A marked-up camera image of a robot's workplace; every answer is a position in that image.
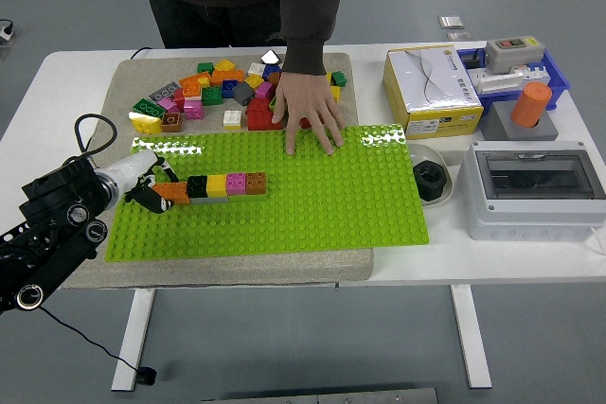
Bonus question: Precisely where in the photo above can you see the person's left hand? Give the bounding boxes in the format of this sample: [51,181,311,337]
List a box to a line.
[272,71,347,157]

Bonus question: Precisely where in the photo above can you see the yellow and white cardboard box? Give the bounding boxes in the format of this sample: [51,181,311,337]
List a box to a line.
[382,46,485,141]

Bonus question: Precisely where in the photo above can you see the white bowl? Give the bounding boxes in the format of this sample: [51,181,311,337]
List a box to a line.
[407,142,455,207]

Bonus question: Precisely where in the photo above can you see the thin black cable with plug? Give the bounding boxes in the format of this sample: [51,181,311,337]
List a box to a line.
[37,305,157,386]

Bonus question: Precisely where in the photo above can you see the white terminal block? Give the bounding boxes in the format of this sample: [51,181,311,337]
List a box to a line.
[466,67,525,96]

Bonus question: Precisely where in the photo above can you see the orange cylinder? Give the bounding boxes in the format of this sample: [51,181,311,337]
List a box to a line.
[509,80,553,130]

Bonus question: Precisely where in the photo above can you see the blue plastic bin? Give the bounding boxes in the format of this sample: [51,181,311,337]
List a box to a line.
[456,46,572,114]

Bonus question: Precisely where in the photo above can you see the grey flat studded plate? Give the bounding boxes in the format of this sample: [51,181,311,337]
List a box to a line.
[148,80,184,103]

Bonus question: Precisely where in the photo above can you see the yellow long building brick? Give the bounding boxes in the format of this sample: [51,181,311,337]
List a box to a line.
[128,111,163,136]

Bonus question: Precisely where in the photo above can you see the black square building brick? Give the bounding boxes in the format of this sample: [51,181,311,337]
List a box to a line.
[186,175,210,200]

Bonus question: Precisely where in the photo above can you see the white and blue circuit breaker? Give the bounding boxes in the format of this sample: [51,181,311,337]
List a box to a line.
[520,61,553,88]

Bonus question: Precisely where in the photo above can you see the black power adapter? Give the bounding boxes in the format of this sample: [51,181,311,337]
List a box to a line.
[461,51,489,72]

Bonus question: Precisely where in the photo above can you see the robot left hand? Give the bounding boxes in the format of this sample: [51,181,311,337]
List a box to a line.
[101,149,181,214]

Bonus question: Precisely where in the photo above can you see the white table leg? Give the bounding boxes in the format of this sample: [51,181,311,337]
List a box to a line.
[111,288,156,393]
[449,284,493,390]

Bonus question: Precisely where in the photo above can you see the grey push-button switch box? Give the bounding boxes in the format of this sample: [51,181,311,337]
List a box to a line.
[483,35,544,75]

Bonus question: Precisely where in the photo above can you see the dark green long building brick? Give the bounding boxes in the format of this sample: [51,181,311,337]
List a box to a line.
[132,97,167,119]

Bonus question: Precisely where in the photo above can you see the grey metal plate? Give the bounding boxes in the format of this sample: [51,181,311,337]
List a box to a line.
[201,387,439,404]

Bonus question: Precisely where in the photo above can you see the dark grey building brick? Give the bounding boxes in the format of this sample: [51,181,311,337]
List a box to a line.
[231,81,256,106]

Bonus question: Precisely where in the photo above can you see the grey-brown mat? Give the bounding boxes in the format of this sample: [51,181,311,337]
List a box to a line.
[49,52,375,290]

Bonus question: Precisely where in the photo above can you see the orange long building brick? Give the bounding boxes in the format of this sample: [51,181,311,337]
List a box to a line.
[151,181,191,205]
[210,69,245,86]
[178,71,212,88]

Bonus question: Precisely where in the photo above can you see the large black hex nut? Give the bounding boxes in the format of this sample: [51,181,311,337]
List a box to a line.
[412,161,448,202]

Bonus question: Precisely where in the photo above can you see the grey square block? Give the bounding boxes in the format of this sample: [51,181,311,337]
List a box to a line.
[481,101,560,142]

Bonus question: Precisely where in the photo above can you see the grey enclosure with clear lid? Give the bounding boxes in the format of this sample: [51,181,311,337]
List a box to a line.
[457,140,606,241]

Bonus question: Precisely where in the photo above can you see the green studded baseplate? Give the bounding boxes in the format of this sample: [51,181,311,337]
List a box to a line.
[103,123,430,263]

